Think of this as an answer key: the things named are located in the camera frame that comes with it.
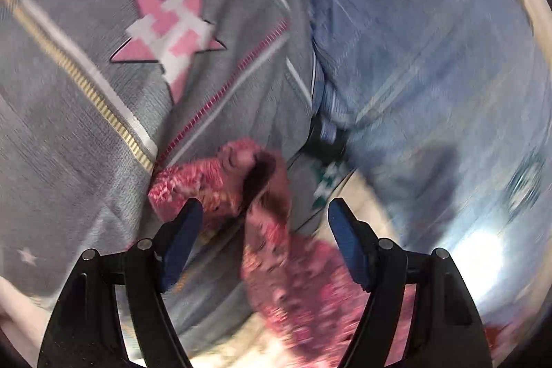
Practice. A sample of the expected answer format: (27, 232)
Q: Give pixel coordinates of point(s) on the pink floral cloth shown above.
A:
(302, 299)

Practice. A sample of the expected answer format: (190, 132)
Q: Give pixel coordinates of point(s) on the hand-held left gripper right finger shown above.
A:
(347, 243)

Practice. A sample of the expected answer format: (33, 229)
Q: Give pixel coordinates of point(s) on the grey sweater with pink star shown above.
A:
(64, 135)

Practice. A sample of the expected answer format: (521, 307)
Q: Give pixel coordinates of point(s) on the blue plaid quilt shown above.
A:
(431, 70)

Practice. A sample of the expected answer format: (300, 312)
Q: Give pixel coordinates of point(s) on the dark green and white garment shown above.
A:
(327, 178)

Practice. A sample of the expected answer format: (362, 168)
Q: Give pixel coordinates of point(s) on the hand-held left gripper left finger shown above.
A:
(183, 238)

